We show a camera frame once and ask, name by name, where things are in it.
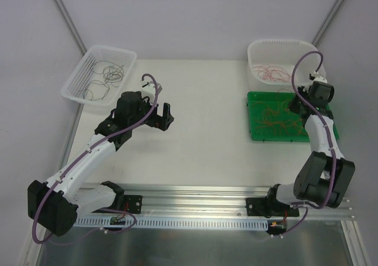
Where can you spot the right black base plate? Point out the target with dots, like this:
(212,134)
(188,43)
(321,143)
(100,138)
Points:
(264,207)

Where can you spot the white slotted cable duct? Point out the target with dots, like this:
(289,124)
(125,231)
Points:
(113,222)

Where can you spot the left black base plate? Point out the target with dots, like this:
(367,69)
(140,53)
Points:
(128,203)

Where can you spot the aluminium mounting rail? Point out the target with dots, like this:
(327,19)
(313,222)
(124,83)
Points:
(194,201)

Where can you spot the white plastic tub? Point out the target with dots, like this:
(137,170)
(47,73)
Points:
(271,62)

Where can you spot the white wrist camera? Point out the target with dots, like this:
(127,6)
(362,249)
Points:
(148,91)
(316,77)

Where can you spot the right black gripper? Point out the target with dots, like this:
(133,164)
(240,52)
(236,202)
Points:
(297,106)

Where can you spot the green plastic tray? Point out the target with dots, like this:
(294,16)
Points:
(271,120)

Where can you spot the left aluminium frame post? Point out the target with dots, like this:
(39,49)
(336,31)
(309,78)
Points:
(70,25)

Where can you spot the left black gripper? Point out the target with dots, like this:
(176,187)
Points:
(159,119)

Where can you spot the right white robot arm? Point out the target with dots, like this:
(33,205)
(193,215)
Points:
(326,175)

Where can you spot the right aluminium frame post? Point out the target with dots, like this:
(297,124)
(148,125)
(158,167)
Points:
(327,22)

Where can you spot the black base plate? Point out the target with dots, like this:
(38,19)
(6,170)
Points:
(128,203)
(264,207)

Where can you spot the white perforated plastic basket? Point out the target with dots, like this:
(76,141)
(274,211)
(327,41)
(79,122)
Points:
(99,76)

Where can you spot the aluminium frame post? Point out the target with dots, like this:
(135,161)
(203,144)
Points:
(327,22)
(70,25)

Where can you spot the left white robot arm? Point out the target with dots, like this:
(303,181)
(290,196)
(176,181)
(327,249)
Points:
(55,203)

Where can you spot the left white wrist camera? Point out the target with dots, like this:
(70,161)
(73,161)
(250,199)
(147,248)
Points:
(148,91)

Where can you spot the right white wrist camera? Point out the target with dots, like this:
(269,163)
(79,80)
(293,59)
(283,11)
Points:
(316,77)

